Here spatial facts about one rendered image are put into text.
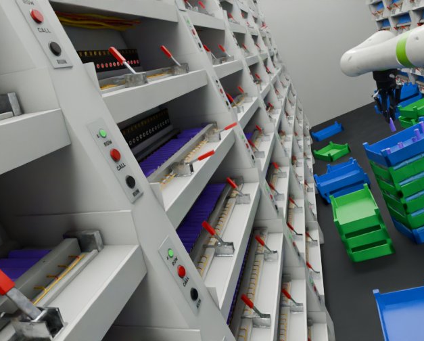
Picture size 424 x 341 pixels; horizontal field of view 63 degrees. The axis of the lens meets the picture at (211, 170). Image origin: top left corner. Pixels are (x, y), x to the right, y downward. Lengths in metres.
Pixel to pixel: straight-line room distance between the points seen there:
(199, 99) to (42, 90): 0.71
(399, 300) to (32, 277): 1.35
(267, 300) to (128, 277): 0.54
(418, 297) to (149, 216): 1.23
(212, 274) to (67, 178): 0.37
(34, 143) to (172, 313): 0.30
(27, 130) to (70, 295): 0.18
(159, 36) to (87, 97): 0.66
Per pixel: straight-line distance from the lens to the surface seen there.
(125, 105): 0.60
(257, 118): 1.81
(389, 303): 1.58
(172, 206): 0.59
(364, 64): 1.40
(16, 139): 0.41
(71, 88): 0.50
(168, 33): 1.14
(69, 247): 0.49
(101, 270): 0.45
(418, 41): 1.17
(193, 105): 1.13
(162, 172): 0.69
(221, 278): 0.71
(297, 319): 1.18
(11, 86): 0.50
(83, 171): 0.48
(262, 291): 0.97
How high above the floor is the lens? 1.03
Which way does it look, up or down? 12 degrees down
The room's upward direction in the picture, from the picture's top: 27 degrees counter-clockwise
